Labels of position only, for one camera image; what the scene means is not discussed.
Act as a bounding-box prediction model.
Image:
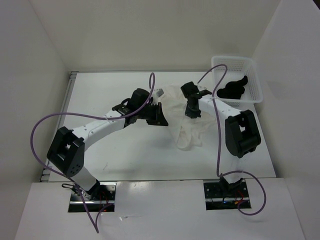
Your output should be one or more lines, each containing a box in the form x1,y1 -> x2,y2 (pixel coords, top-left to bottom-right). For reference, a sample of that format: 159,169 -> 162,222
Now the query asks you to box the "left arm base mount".
67,181 -> 118,213

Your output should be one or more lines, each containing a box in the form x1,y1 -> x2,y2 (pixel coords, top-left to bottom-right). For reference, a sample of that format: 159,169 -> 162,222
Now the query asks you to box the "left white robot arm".
47,88 -> 169,200

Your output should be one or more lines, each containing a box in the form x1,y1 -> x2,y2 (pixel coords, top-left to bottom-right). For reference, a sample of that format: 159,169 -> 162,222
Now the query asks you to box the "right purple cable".
197,64 -> 267,216

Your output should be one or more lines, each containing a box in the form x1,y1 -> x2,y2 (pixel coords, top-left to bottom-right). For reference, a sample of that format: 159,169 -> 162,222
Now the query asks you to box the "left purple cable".
30,72 -> 157,234

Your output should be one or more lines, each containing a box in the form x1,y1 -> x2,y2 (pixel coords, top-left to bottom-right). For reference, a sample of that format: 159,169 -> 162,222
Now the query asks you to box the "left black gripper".
137,102 -> 169,127

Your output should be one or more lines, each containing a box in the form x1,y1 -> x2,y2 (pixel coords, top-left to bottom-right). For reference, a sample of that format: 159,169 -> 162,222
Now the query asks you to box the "white skirt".
159,84 -> 217,151

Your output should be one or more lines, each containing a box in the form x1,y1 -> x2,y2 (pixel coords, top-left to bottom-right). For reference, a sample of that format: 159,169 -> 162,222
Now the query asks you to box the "black folded skirt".
217,75 -> 248,100

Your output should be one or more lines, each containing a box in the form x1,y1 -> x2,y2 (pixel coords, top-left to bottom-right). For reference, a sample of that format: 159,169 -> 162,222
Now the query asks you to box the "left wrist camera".
152,88 -> 164,99

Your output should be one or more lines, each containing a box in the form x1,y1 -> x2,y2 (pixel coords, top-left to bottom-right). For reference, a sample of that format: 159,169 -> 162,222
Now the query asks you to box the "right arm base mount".
203,178 -> 252,211

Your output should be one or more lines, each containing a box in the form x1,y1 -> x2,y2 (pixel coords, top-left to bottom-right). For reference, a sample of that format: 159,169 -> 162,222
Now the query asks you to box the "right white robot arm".
185,93 -> 261,197

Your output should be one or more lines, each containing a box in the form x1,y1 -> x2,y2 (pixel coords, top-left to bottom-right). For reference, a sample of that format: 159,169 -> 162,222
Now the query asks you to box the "purple cable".
30,72 -> 157,234
197,64 -> 267,216

